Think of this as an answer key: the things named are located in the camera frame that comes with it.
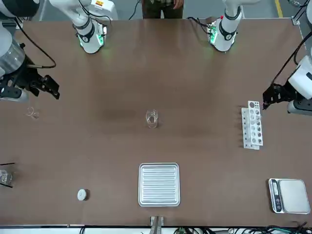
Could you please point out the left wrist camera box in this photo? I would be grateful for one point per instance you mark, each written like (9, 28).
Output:
(299, 107)

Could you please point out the white side table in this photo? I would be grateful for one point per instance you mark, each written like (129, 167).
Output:
(48, 231)

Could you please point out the white test tube rack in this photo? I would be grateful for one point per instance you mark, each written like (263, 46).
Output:
(252, 136)

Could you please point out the clear glass test tube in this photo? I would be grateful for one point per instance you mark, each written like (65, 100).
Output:
(258, 117)

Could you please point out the clear glass beaker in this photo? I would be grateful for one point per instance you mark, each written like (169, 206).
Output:
(152, 123)

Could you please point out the silver digital scale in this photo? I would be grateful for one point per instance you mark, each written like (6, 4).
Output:
(292, 196)

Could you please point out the glass alcohol lamp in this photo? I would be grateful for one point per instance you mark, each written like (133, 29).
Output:
(5, 176)

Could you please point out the small clear glass cup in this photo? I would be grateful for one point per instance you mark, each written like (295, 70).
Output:
(33, 114)

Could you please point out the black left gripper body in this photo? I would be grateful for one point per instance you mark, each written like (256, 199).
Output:
(286, 93)

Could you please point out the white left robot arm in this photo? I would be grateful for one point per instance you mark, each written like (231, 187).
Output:
(228, 31)

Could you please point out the aluminium frame post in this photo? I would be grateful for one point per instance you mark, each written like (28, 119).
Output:
(296, 20)
(157, 225)

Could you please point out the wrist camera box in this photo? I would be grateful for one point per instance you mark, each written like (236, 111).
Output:
(299, 107)
(17, 97)

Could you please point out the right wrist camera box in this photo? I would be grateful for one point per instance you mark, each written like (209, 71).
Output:
(17, 97)

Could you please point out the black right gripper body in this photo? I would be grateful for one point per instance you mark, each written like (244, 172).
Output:
(24, 78)

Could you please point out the person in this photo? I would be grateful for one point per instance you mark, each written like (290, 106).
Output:
(156, 11)

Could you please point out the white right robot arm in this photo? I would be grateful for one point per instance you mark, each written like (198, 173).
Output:
(90, 36)

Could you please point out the ribbed metal tray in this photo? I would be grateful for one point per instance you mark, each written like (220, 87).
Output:
(159, 184)

